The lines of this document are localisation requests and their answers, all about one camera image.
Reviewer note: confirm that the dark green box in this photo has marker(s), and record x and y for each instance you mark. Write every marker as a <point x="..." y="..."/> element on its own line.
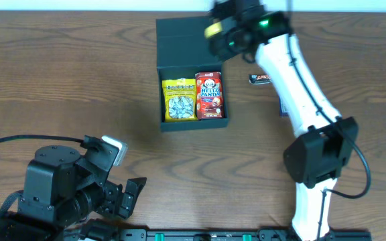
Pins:
<point x="182" y="52"/>

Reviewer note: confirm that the red Hello Panda box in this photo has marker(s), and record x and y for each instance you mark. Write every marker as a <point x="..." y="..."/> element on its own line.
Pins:
<point x="209" y="100"/>

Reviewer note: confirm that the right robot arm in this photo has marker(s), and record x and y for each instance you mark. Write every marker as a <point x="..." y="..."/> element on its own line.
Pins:
<point x="324" y="140"/>

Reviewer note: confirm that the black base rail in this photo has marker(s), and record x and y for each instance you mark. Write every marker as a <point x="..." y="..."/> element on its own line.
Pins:
<point x="213" y="235"/>

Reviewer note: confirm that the yellow Mentos bottle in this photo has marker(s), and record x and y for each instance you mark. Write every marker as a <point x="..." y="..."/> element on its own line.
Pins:
<point x="212" y="30"/>

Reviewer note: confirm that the yellow sunflower seed bag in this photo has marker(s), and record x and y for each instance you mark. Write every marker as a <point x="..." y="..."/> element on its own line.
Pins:
<point x="180" y="99"/>

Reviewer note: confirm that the blue small candy box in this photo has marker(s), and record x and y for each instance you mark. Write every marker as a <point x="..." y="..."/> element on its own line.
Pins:
<point x="282" y="109"/>

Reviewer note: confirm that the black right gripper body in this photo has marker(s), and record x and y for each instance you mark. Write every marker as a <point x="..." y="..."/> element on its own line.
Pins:
<point x="220" y="37"/>

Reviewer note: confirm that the green clamp on rail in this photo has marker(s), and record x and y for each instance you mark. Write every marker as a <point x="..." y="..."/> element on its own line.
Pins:
<point x="159" y="237"/>

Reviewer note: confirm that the black mini chocolate bar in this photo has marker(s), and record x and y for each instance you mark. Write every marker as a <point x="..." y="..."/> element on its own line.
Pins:
<point x="259" y="79"/>

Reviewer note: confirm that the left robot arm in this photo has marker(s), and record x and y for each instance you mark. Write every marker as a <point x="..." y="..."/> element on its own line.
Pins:
<point x="62" y="187"/>

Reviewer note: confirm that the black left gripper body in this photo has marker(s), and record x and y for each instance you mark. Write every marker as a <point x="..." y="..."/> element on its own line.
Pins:
<point x="126" y="201"/>

